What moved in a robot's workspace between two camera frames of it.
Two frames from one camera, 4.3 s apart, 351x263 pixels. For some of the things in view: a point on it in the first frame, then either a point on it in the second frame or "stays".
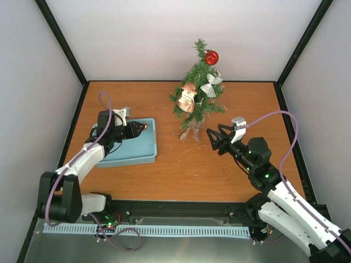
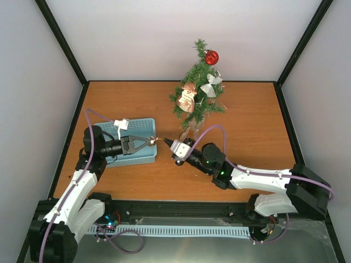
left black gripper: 132,126 to 130,145
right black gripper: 222,139 to 189,142
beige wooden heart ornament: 184,135 stays
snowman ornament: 186,102 stays
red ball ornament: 211,57 stays
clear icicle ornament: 196,134 stays
